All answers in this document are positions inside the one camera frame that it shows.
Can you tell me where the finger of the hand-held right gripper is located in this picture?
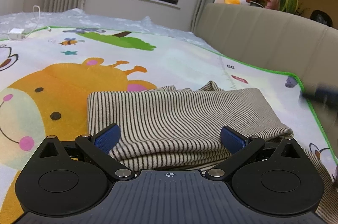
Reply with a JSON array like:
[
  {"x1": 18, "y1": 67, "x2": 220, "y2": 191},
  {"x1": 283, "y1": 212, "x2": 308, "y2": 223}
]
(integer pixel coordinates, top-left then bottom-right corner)
[{"x1": 298, "y1": 83, "x2": 338, "y2": 109}]

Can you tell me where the white charger plug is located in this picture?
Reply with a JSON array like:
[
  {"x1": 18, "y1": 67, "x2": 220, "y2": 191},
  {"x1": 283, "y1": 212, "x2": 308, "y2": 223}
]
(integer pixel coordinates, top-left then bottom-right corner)
[{"x1": 8, "y1": 28, "x2": 25, "y2": 42}]

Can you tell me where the black round object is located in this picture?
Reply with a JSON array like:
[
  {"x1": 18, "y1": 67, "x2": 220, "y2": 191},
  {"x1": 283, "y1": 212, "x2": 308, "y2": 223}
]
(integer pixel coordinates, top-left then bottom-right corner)
[{"x1": 310, "y1": 10, "x2": 334, "y2": 28}]

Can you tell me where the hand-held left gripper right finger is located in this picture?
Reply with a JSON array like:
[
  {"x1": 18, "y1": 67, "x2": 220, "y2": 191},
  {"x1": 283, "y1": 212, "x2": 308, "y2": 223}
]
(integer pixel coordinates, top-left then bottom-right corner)
[{"x1": 204, "y1": 126, "x2": 301, "y2": 180}]

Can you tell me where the clear bubble plastic sheet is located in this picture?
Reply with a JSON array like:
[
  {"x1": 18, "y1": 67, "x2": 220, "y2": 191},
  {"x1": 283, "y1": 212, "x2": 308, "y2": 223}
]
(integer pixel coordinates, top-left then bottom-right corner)
[{"x1": 0, "y1": 8, "x2": 212, "y2": 51}]

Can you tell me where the white charger cable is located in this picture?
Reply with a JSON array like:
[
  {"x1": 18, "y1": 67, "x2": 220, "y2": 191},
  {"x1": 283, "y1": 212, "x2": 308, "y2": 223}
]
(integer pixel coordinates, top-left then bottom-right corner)
[{"x1": 0, "y1": 5, "x2": 52, "y2": 41}]

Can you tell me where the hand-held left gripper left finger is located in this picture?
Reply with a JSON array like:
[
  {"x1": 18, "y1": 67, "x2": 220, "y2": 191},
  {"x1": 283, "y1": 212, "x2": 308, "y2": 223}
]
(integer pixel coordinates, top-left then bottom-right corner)
[{"x1": 38, "y1": 124, "x2": 135, "y2": 180}]

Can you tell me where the beige striped garment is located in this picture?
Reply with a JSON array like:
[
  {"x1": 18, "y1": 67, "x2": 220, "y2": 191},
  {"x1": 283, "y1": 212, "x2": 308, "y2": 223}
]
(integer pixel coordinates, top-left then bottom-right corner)
[{"x1": 87, "y1": 81, "x2": 336, "y2": 224}]

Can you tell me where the cartoon printed play mat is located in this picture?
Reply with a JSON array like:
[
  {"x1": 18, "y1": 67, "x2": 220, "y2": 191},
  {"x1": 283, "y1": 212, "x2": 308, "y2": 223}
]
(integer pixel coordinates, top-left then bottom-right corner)
[{"x1": 0, "y1": 25, "x2": 338, "y2": 224}]

